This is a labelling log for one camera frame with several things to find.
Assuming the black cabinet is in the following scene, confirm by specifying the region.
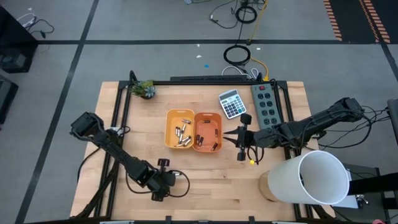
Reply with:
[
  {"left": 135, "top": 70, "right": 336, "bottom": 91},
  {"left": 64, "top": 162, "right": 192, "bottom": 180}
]
[{"left": 0, "top": 6, "right": 39, "bottom": 74}]

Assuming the white cable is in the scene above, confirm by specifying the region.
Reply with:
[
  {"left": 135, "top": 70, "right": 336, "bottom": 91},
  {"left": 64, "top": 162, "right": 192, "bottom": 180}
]
[{"left": 221, "top": 65, "right": 259, "bottom": 80}]

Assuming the thick coiled black cable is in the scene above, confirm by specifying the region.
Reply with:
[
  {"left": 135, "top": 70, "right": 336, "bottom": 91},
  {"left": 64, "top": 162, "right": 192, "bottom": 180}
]
[{"left": 234, "top": 5, "right": 258, "bottom": 24}]

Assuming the yellow cable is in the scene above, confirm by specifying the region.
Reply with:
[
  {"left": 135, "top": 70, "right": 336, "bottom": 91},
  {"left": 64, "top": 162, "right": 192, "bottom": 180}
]
[{"left": 248, "top": 0, "right": 270, "bottom": 82}]

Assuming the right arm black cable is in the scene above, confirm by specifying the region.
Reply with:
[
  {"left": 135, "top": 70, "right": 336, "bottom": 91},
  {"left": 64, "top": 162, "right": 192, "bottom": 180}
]
[{"left": 317, "top": 105, "right": 391, "bottom": 151}]

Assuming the round wooden lamp base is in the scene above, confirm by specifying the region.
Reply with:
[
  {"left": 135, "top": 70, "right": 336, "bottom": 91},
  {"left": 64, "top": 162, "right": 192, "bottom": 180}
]
[{"left": 257, "top": 170, "right": 277, "bottom": 202}]

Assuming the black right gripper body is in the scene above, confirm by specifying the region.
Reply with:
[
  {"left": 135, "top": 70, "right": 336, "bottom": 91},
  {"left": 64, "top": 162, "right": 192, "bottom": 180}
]
[{"left": 236, "top": 114, "right": 277, "bottom": 161}]

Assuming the grey power strip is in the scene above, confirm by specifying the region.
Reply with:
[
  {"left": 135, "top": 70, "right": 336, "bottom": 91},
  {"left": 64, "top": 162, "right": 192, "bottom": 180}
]
[{"left": 250, "top": 83, "right": 282, "bottom": 130}]

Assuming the black cable bundle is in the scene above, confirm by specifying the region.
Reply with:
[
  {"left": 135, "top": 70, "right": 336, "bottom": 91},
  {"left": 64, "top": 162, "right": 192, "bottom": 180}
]
[{"left": 72, "top": 146, "right": 123, "bottom": 218}]

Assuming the long black flat bar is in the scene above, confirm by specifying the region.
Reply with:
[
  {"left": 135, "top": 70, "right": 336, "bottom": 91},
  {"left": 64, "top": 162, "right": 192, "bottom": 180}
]
[{"left": 170, "top": 75, "right": 251, "bottom": 82}]

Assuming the orange plastic bin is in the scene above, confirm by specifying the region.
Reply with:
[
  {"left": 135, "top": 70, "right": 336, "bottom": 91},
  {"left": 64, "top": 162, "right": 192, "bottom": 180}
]
[{"left": 192, "top": 111, "right": 223, "bottom": 153}]

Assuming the grey desk calculator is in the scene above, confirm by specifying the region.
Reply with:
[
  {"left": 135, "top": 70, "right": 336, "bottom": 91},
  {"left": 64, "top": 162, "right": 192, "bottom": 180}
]
[{"left": 218, "top": 89, "right": 248, "bottom": 120}]

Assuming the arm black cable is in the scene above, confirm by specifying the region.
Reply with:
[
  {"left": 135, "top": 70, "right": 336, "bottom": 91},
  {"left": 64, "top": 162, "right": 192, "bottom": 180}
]
[
  {"left": 317, "top": 105, "right": 391, "bottom": 151},
  {"left": 125, "top": 169, "right": 191, "bottom": 198}
]

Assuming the thin coiled black cable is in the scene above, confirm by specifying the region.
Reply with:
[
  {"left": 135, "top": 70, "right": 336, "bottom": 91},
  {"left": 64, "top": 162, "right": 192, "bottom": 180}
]
[{"left": 223, "top": 44, "right": 251, "bottom": 67}]

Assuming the small potted succulent plant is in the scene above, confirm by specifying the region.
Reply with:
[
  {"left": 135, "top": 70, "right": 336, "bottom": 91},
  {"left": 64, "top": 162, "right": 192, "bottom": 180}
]
[{"left": 130, "top": 80, "right": 157, "bottom": 100}]

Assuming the yellow plastic bin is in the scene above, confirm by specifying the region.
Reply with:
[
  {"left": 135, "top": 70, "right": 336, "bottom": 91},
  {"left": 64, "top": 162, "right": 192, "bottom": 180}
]
[{"left": 164, "top": 108, "right": 196, "bottom": 149}]

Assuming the black cable with plug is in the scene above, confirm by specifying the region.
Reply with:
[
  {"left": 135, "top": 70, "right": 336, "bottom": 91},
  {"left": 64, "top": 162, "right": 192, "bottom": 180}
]
[
  {"left": 208, "top": 0, "right": 240, "bottom": 30},
  {"left": 26, "top": 18, "right": 55, "bottom": 40}
]

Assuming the black box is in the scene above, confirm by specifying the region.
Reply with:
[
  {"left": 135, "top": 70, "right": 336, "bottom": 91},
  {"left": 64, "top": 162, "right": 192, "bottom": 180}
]
[{"left": 0, "top": 74, "right": 19, "bottom": 125}]

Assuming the black aluminium table frame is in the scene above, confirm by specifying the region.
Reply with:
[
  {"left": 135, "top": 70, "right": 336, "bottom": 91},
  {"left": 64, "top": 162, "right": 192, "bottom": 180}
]
[{"left": 93, "top": 70, "right": 315, "bottom": 223}]

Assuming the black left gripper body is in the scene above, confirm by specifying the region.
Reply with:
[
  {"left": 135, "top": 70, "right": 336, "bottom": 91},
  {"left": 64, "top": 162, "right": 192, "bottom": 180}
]
[{"left": 146, "top": 159, "right": 170, "bottom": 202}]

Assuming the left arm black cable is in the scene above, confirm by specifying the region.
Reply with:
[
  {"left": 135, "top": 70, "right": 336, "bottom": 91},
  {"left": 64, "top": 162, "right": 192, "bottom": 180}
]
[{"left": 125, "top": 169, "right": 191, "bottom": 198}]

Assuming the black beam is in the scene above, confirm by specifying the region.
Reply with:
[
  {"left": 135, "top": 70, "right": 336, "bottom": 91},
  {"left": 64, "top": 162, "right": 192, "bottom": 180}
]
[{"left": 347, "top": 172, "right": 398, "bottom": 196}]

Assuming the black orange-striped mat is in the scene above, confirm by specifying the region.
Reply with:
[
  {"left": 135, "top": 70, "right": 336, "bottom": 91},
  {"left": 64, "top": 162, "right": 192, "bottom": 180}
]
[{"left": 323, "top": 0, "right": 398, "bottom": 44}]

